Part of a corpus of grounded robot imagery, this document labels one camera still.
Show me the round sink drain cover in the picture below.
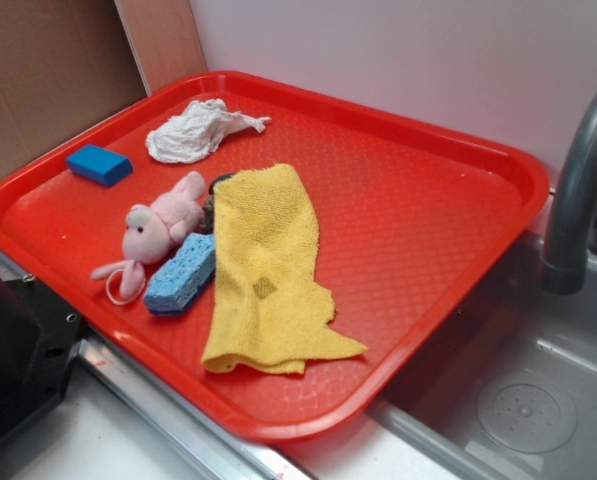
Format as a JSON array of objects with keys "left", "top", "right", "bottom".
[{"left": 476, "top": 379, "right": 578, "bottom": 454}]

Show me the yellow terry cloth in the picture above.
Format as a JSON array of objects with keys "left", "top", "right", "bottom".
[{"left": 201, "top": 164, "right": 367, "bottom": 374}]

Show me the dark object under cloth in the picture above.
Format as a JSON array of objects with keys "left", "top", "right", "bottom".
[{"left": 199, "top": 173, "right": 234, "bottom": 234}]

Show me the pink plush bunny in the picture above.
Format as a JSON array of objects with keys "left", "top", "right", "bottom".
[{"left": 91, "top": 171, "right": 206, "bottom": 306}]

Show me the brown cardboard panel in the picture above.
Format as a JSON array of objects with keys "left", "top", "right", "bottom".
[{"left": 0, "top": 1, "right": 207, "bottom": 180}]

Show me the grey toy sink basin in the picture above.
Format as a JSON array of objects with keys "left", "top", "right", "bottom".
[{"left": 369, "top": 234, "right": 597, "bottom": 479}]

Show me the blue rectangular block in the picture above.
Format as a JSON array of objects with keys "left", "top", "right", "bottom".
[{"left": 66, "top": 144, "right": 133, "bottom": 187}]

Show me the crumpled white paper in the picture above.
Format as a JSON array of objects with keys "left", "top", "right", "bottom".
[{"left": 145, "top": 98, "right": 272, "bottom": 164}]

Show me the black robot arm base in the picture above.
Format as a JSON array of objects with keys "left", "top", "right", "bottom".
[{"left": 0, "top": 275, "right": 84, "bottom": 446}]

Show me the blue cellulose sponge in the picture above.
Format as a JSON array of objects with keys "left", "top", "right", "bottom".
[{"left": 143, "top": 233, "right": 216, "bottom": 316}]

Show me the red plastic tray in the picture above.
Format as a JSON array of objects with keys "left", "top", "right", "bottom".
[{"left": 0, "top": 72, "right": 549, "bottom": 444}]

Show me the grey toy faucet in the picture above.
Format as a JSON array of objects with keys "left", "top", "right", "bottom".
[{"left": 540, "top": 93, "right": 597, "bottom": 295}]

